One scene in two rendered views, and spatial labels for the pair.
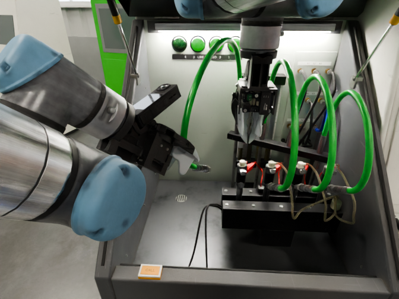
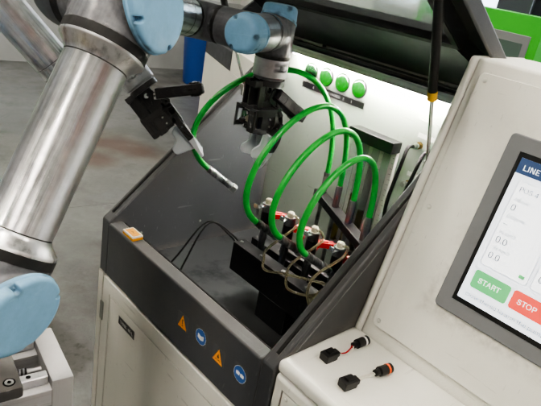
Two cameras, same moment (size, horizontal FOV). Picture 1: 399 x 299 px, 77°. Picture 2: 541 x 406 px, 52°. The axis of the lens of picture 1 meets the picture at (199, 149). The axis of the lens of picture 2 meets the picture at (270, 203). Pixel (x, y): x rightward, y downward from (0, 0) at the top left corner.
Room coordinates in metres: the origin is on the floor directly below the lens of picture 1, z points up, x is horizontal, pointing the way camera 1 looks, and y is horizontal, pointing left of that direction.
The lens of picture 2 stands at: (-0.37, -0.96, 1.64)
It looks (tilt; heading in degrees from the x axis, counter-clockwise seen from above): 23 degrees down; 41
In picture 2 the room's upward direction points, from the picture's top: 11 degrees clockwise
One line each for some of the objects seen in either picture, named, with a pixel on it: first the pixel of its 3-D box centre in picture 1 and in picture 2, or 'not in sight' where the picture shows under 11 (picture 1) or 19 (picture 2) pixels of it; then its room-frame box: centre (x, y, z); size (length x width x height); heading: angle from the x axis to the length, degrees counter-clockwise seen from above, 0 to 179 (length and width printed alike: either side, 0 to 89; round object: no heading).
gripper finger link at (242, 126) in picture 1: (243, 128); (250, 147); (0.52, -0.10, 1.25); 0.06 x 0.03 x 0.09; 177
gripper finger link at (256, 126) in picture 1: (257, 129); (259, 152); (0.51, -0.13, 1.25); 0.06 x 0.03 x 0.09; 177
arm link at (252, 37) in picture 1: (261, 38); (271, 68); (0.52, -0.12, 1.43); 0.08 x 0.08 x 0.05
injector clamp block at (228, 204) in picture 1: (275, 217); (287, 294); (0.58, -0.24, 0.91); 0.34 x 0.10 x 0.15; 87
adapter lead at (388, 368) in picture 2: not in sight; (367, 375); (0.41, -0.59, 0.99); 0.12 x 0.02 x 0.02; 168
